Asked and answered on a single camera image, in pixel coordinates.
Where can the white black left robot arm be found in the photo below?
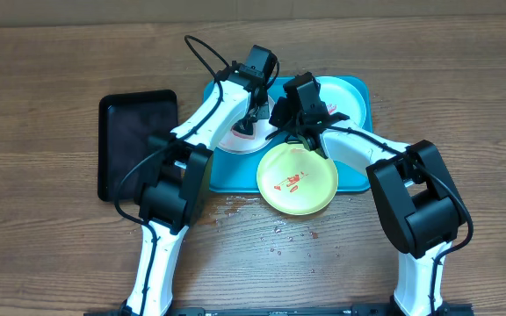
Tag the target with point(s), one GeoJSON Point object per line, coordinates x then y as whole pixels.
{"type": "Point", "coordinates": [173, 181]}

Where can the light blue round plate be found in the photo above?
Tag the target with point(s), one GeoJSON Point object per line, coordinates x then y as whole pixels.
{"type": "Point", "coordinates": [341, 96]}

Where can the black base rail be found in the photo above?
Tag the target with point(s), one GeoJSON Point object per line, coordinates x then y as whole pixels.
{"type": "Point", "coordinates": [374, 309]}

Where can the black water tray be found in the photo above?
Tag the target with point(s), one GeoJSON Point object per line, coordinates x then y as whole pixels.
{"type": "Point", "coordinates": [125, 121]}

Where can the yellow round plate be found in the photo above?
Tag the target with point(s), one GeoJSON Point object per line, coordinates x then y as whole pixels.
{"type": "Point", "coordinates": [296, 181]}

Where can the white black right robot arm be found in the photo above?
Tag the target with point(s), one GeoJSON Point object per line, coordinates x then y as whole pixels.
{"type": "Point", "coordinates": [419, 207]}

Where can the white round plate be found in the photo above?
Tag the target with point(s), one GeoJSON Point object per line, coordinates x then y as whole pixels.
{"type": "Point", "coordinates": [236, 145]}

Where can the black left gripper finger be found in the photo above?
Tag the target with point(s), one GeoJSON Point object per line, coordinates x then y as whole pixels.
{"type": "Point", "coordinates": [263, 112]}
{"type": "Point", "coordinates": [245, 125]}

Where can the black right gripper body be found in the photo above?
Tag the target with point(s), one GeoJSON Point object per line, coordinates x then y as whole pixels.
{"type": "Point", "coordinates": [288, 118]}

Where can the teal plastic tray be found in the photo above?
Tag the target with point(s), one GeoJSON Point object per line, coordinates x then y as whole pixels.
{"type": "Point", "coordinates": [237, 173]}

